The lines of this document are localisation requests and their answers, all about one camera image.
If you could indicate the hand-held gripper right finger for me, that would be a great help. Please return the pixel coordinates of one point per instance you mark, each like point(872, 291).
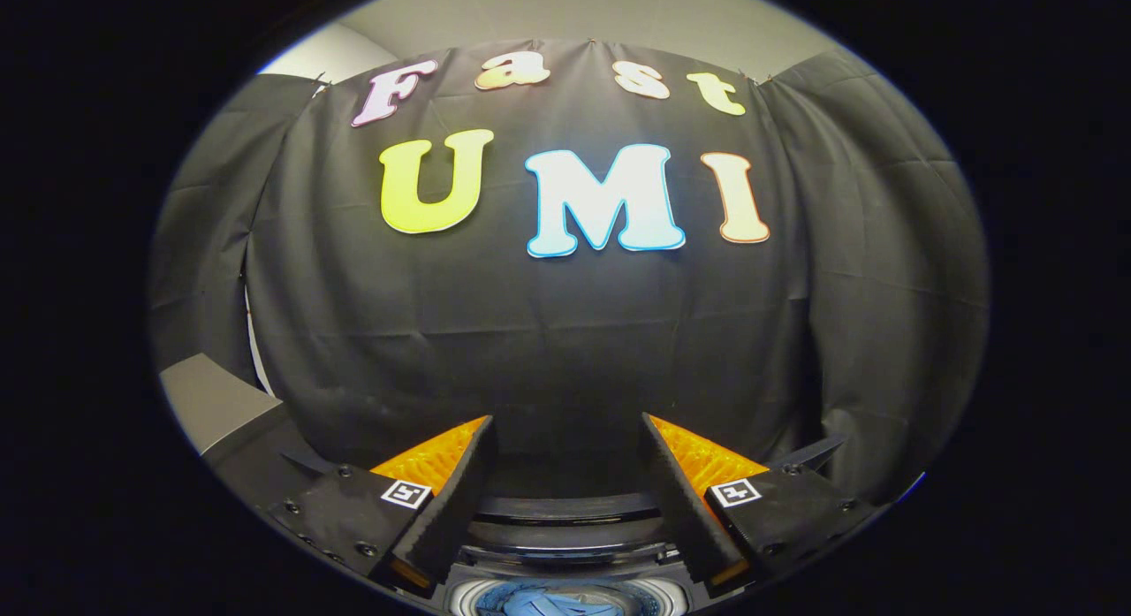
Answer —
point(685, 510)

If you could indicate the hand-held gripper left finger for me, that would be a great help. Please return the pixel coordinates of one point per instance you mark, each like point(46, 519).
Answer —
point(451, 510)

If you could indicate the grey washing machine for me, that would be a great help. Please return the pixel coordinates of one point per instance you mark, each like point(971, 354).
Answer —
point(459, 594)

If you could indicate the light blue polo shirt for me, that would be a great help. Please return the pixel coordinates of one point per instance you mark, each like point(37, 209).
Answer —
point(548, 605)

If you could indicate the black backdrop cloth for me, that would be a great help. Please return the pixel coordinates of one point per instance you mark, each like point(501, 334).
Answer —
point(530, 333)

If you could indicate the grey cabinet with dark top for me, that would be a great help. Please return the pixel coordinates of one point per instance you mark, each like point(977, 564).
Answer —
point(212, 404)

